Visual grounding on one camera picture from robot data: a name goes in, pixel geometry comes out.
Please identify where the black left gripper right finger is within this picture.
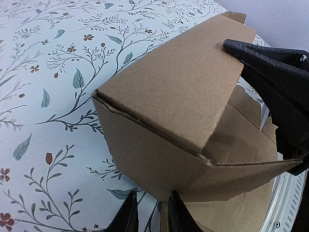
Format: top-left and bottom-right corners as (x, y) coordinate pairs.
(168, 190), (203, 232)

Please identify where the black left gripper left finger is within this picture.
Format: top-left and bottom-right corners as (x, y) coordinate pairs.
(105, 190), (139, 232)

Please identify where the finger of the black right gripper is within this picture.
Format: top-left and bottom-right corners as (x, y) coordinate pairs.
(223, 39), (309, 175)

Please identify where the brown cardboard box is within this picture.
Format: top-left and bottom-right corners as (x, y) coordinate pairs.
(93, 12), (297, 232)

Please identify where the floral patterned table mat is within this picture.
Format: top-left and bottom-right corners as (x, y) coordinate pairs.
(0, 0), (227, 232)

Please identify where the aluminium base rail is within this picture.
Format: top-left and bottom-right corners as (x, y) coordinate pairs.
(262, 96), (309, 232)

